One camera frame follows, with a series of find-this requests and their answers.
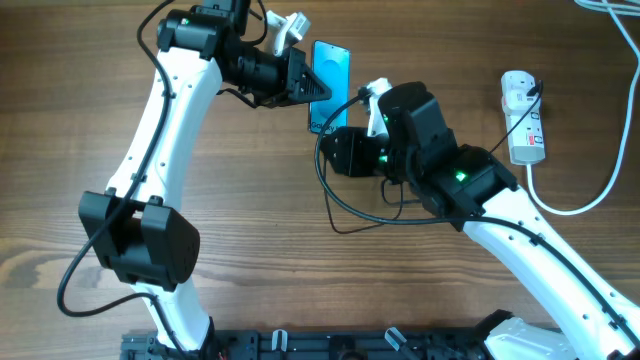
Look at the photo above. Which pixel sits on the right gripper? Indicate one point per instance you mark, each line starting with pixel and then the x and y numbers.
pixel 351 159

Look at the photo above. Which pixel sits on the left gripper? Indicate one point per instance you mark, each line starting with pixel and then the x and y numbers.
pixel 293 70

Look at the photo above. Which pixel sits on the blue screen Galaxy smartphone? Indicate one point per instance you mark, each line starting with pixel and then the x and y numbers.
pixel 331 63

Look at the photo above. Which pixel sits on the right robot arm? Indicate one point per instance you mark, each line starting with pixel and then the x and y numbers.
pixel 408 142

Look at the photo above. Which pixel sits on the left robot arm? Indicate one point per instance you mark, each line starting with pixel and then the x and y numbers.
pixel 134 226

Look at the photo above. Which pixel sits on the white charger plug adapter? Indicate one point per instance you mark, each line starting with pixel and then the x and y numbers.
pixel 517 101

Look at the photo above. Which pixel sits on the white power strip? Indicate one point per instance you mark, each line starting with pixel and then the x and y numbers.
pixel 524 132

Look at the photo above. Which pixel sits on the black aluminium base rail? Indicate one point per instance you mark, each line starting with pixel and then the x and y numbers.
pixel 254 345

